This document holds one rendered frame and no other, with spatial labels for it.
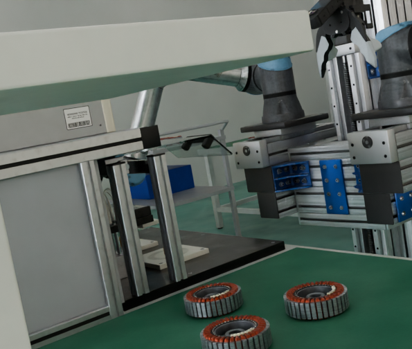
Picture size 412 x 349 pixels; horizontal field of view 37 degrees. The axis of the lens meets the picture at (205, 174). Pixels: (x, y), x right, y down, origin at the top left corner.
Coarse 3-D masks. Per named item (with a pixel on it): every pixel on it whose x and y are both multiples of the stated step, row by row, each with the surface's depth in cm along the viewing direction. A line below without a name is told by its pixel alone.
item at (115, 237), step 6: (138, 210) 150; (144, 210) 151; (150, 210) 152; (138, 216) 150; (144, 216) 151; (150, 216) 152; (114, 222) 150; (138, 222) 150; (144, 222) 151; (150, 222) 153; (156, 222) 154; (114, 228) 146; (114, 234) 147; (114, 240) 149; (114, 246) 149; (120, 252) 148
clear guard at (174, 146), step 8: (200, 136) 151; (208, 136) 151; (168, 144) 144; (176, 144) 145; (184, 144) 163; (192, 144) 160; (200, 144) 158; (208, 144) 156; (216, 144) 153; (136, 152) 139; (176, 152) 171; (184, 152) 168; (192, 152) 165; (200, 152) 163; (208, 152) 160; (216, 152) 158; (224, 152) 156
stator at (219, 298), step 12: (204, 288) 123; (216, 288) 123; (228, 288) 121; (240, 288) 119; (192, 300) 116; (204, 300) 115; (216, 300) 115; (228, 300) 115; (240, 300) 118; (192, 312) 116; (204, 312) 115; (216, 312) 114; (228, 312) 116
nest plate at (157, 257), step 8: (184, 248) 162; (192, 248) 160; (200, 248) 159; (144, 256) 161; (152, 256) 159; (160, 256) 158; (184, 256) 153; (192, 256) 154; (152, 264) 151; (160, 264) 150
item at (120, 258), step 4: (116, 256) 147; (120, 256) 147; (116, 260) 146; (120, 260) 147; (124, 260) 147; (120, 264) 147; (124, 264) 147; (120, 268) 147; (124, 268) 147; (120, 272) 147; (124, 272) 147; (120, 276) 147; (124, 276) 147
